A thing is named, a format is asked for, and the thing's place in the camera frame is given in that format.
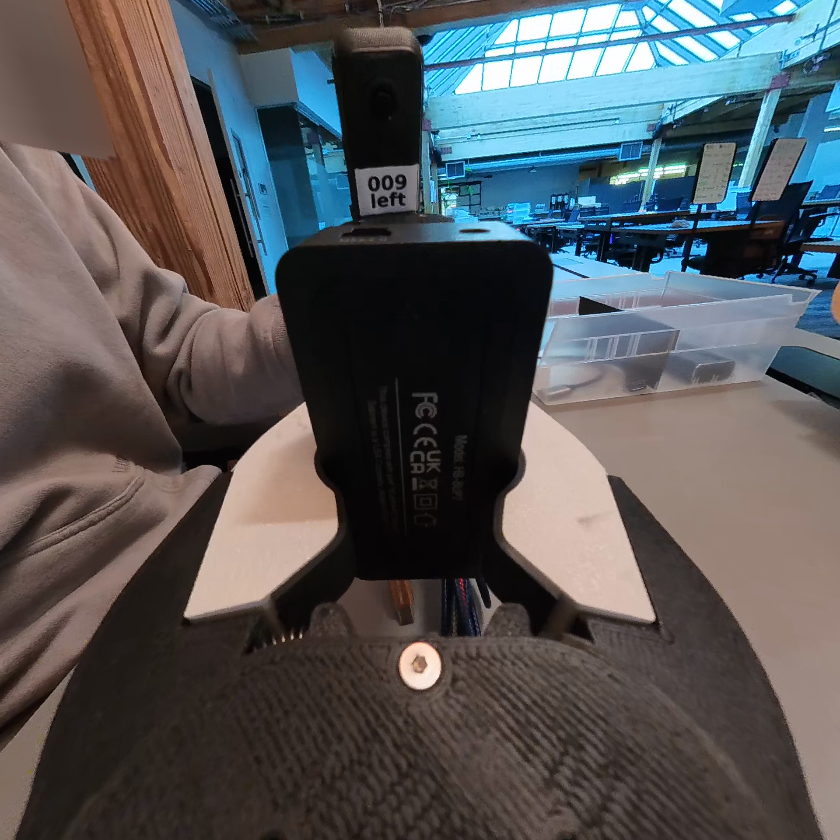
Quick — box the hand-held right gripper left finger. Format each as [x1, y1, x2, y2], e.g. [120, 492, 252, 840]
[184, 400, 358, 624]

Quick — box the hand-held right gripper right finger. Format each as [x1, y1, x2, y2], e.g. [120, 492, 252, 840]
[484, 400, 658, 637]

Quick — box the black ribbed hub box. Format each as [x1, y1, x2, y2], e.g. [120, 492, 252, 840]
[276, 222, 555, 581]

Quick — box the person's left forearm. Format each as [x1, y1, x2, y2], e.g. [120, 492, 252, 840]
[151, 292, 296, 426]

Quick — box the grey desk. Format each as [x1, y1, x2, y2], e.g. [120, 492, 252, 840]
[0, 252, 840, 840]

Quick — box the dark grey box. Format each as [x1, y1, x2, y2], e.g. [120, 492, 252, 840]
[589, 327, 681, 396]

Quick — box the small black adapter box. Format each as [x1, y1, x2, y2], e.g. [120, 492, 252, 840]
[668, 353, 737, 391]

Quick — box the person in grey hoodie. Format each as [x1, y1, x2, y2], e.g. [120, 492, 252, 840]
[0, 141, 231, 749]

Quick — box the wooden pillar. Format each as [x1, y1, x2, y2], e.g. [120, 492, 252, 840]
[66, 0, 257, 311]

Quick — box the clear plastic bin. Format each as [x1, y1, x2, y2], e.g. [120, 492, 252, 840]
[533, 269, 821, 406]

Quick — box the long wooden office table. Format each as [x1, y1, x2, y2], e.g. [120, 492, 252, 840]
[577, 211, 788, 277]

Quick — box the white notice board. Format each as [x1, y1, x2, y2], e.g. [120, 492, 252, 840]
[750, 136, 808, 202]
[692, 140, 737, 206]

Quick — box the black office chair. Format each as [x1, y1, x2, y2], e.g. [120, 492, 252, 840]
[748, 182, 819, 283]

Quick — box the white support column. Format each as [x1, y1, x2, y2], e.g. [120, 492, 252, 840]
[753, 85, 784, 173]

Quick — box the blue braided cable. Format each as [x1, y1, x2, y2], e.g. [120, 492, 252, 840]
[441, 577, 493, 639]

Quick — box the black cable tray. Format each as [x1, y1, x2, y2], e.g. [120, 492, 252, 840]
[766, 344, 840, 403]

